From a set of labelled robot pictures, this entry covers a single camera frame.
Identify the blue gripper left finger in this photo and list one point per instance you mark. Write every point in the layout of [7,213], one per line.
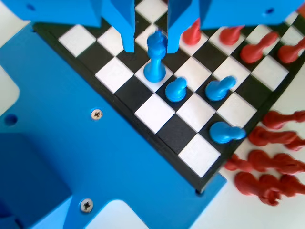
[124,19]

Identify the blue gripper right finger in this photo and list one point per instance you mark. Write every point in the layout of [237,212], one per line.
[181,16]

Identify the blue chess king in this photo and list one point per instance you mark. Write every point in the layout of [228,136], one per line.
[155,59]

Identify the blue chess pawn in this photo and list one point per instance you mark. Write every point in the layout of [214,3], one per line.
[218,90]
[175,91]
[225,133]

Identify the red chess bishop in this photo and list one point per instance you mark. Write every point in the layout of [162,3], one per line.
[269,138]
[281,119]

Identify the red chess rook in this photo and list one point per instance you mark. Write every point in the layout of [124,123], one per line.
[250,183]

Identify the black and white chessboard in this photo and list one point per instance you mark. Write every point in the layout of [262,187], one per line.
[190,114]

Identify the silver flat-head screw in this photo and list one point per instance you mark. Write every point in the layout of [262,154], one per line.
[86,205]
[97,114]

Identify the blue base plate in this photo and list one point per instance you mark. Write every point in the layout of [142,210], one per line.
[107,155]

